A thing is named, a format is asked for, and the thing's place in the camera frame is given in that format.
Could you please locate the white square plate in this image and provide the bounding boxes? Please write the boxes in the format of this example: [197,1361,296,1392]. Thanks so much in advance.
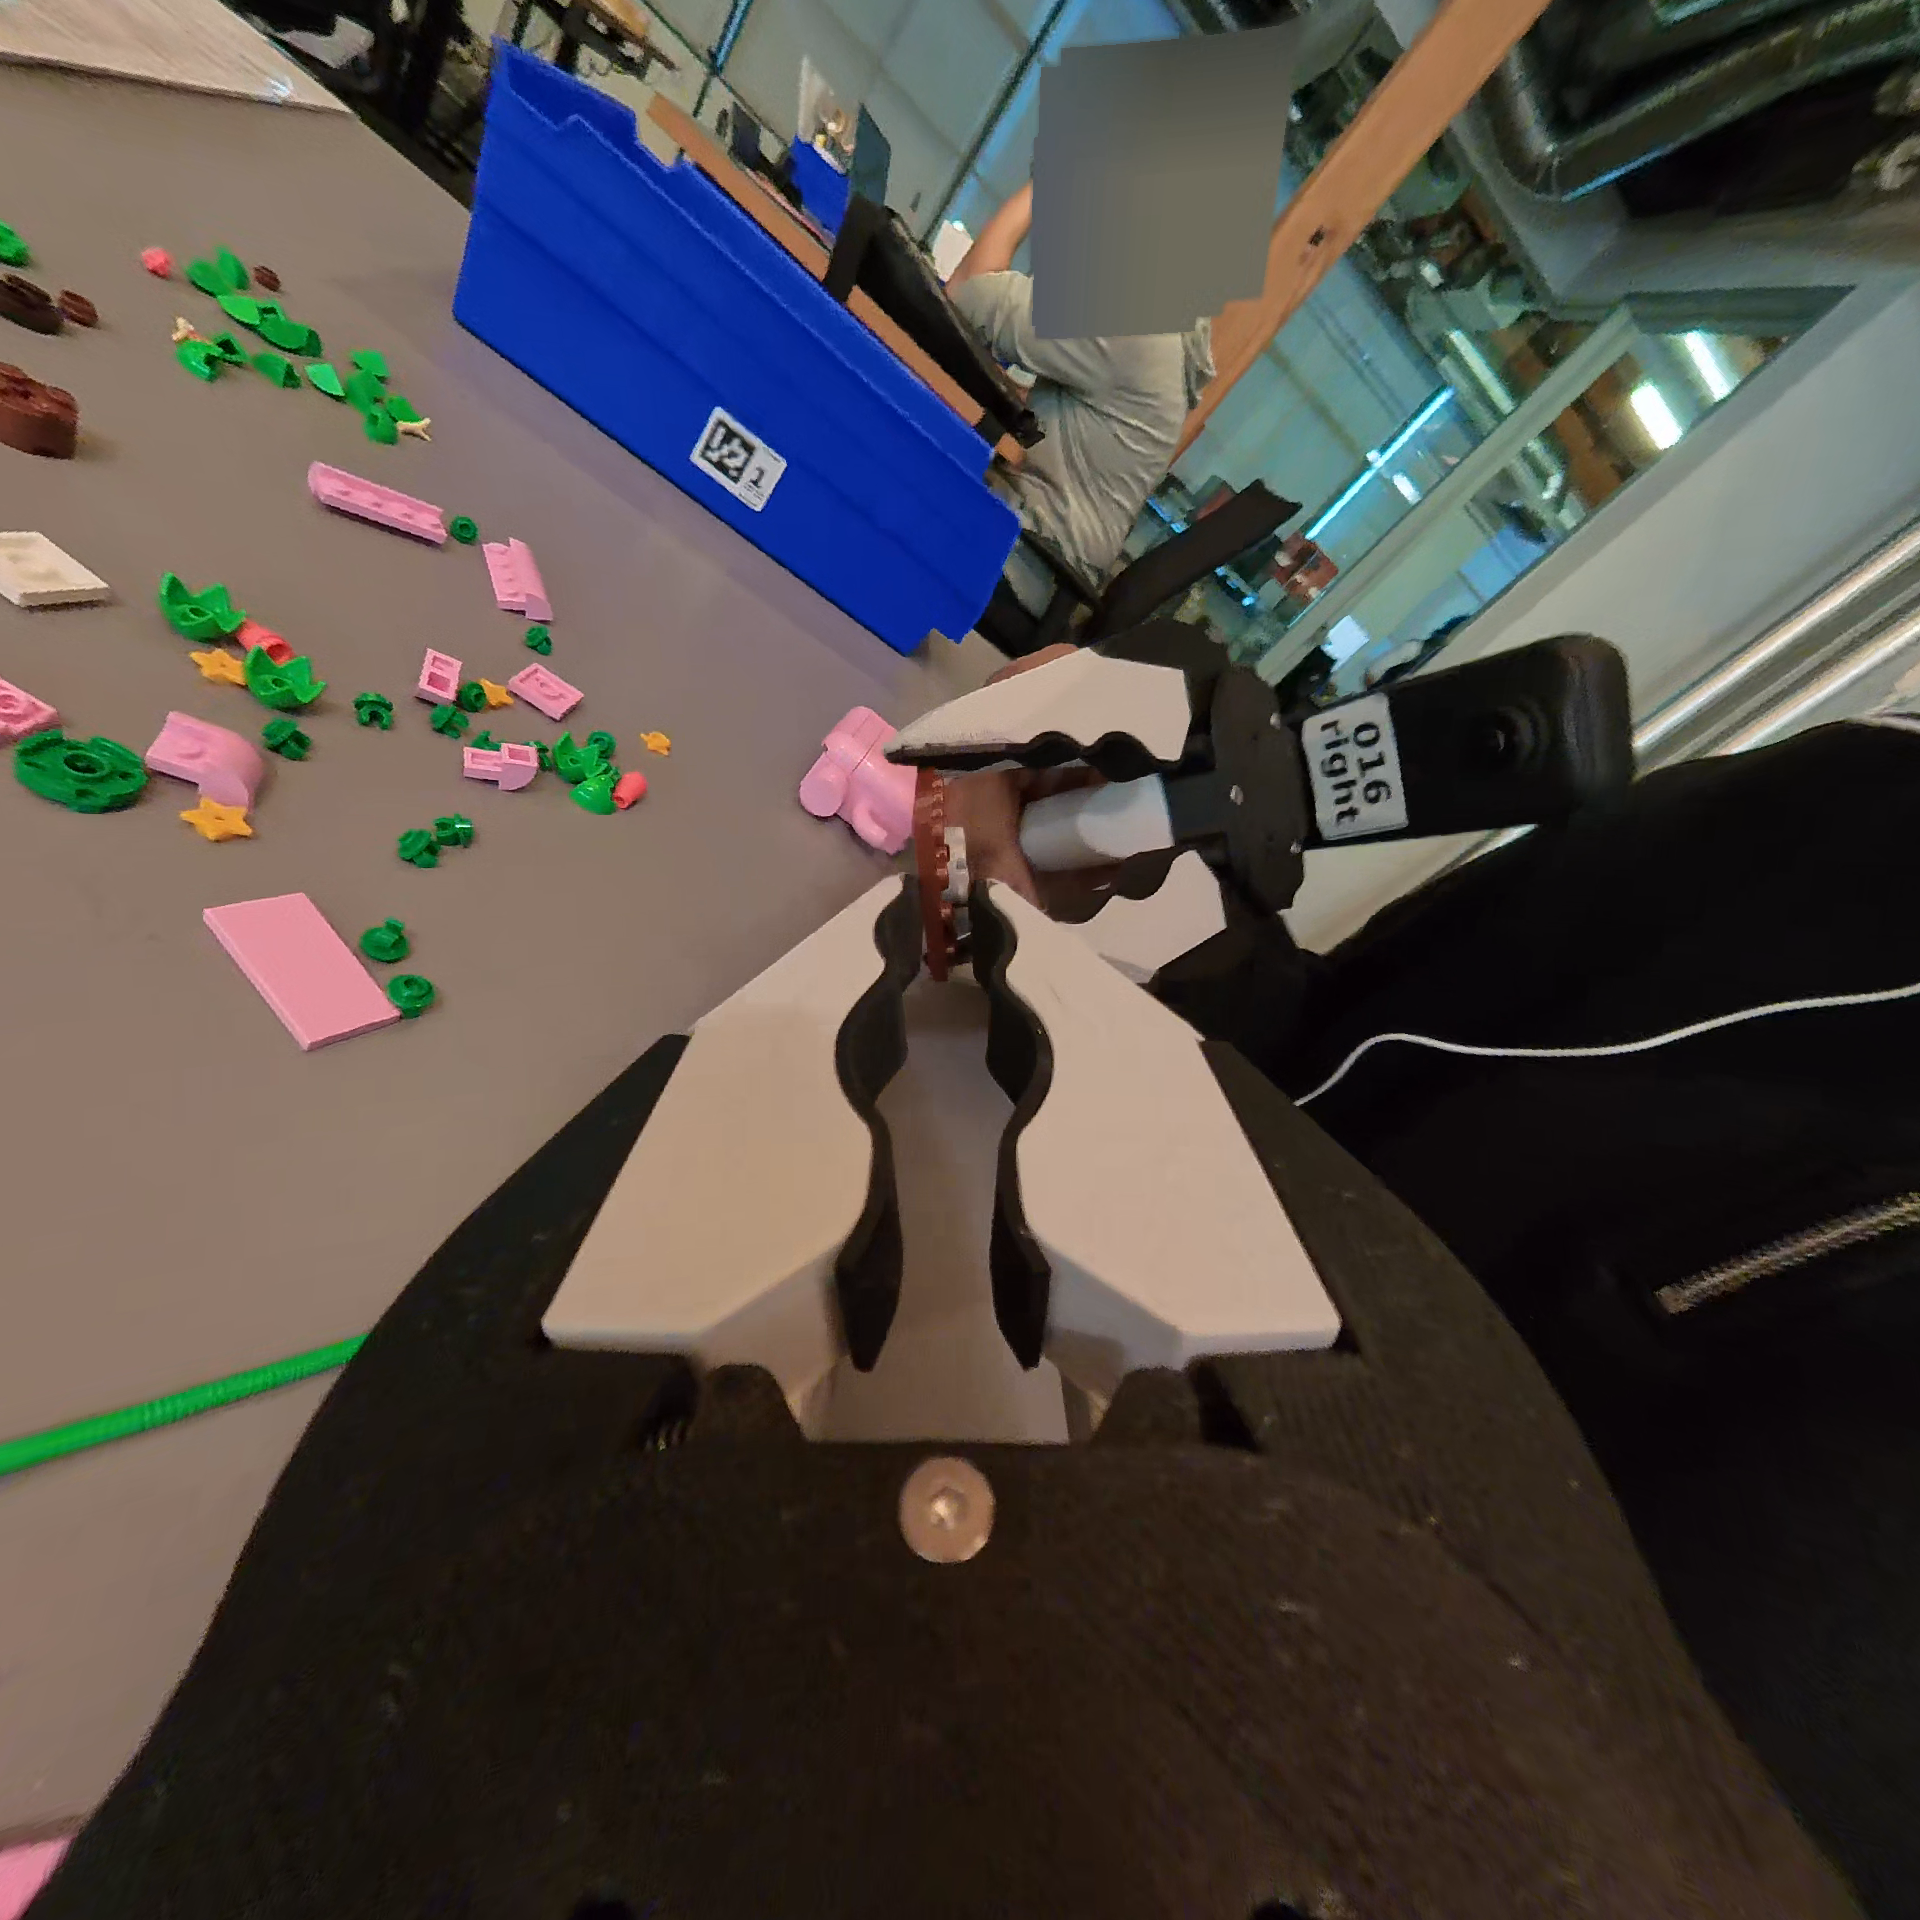
[0,535,115,610]

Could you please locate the green flexible bar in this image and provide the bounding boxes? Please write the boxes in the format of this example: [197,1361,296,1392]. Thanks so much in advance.
[0,1334,373,1480]

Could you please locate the blue plastic bin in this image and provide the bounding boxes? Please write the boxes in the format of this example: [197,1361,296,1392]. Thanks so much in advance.
[455,44,1025,658]

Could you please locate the person's black clothing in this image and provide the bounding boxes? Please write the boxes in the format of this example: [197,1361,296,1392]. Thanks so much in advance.
[1245,959,1920,1920]

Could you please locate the brown square studded plate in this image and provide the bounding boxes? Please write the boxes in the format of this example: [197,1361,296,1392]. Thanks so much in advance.
[909,770,977,986]

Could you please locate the brown round brick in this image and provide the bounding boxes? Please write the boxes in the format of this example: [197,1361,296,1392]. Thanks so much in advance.
[0,364,82,462]

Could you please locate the white cable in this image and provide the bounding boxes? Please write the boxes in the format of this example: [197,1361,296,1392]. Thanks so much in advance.
[1297,978,1920,1112]

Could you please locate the pink square brick base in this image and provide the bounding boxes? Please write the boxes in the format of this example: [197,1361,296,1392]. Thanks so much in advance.
[798,709,922,854]

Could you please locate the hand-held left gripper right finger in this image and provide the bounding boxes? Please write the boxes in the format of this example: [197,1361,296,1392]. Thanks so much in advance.
[974,883,1343,1378]

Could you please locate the green round studded plate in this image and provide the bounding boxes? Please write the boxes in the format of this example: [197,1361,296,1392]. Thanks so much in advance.
[15,729,150,817]

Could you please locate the pink curved brick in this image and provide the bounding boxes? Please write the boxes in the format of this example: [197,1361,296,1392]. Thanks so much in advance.
[144,713,266,808]

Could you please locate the person's right forearm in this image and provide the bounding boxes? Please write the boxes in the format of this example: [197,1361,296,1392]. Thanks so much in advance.
[1147,720,1920,1086]

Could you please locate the person's right hand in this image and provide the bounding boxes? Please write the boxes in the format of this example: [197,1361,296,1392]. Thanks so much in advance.
[941,759,1121,927]

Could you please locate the black office chair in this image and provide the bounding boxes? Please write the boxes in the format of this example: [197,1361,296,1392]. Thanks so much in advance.
[1100,479,1306,651]

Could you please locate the wooden post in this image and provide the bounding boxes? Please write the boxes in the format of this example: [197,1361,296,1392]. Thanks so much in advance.
[1178,0,1557,459]

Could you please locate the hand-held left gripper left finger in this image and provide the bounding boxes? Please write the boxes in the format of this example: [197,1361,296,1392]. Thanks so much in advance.
[539,875,919,1371]

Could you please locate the pink flat rectangular tile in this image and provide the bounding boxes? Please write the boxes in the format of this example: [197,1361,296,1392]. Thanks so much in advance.
[203,893,407,1054]

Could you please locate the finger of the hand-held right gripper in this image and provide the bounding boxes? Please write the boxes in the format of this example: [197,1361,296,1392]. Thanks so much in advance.
[1058,844,1228,986]
[886,648,1205,771]

